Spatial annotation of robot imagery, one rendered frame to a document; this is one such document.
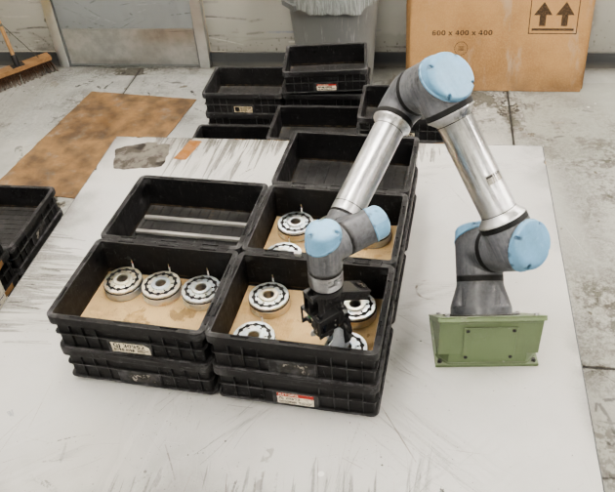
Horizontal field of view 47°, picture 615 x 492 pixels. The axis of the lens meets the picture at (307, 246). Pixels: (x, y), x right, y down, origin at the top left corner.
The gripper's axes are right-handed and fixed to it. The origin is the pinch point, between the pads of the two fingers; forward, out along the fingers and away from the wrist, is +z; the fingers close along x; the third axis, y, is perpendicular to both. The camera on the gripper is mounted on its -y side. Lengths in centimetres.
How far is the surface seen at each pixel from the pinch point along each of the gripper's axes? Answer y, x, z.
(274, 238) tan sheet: -11.3, -43.9, 2.1
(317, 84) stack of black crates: -109, -158, 32
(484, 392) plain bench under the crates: -25.0, 24.2, 15.1
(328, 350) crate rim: 7.3, 6.6, -7.9
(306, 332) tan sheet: 3.0, -9.0, 2.0
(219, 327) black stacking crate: 21.0, -18.2, -4.4
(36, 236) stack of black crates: 34, -153, 45
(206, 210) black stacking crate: -3, -69, 2
